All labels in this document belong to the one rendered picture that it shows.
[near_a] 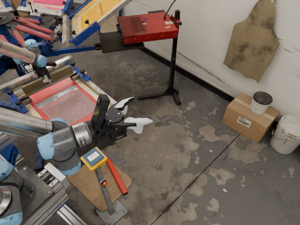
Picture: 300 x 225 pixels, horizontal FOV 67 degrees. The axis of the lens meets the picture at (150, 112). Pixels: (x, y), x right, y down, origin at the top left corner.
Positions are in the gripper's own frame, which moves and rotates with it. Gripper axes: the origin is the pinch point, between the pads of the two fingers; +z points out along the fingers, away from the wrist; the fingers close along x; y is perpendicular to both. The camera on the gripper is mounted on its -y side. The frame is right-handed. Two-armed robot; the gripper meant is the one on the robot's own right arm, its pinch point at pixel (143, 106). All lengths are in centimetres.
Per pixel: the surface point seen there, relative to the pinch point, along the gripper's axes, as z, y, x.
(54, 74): -24, 39, -120
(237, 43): 172, 62, -123
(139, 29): 69, 36, -160
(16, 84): -55, 47, -138
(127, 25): 62, 34, -174
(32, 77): -42, 46, -142
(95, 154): -18, 65, -48
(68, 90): -18, 56, -119
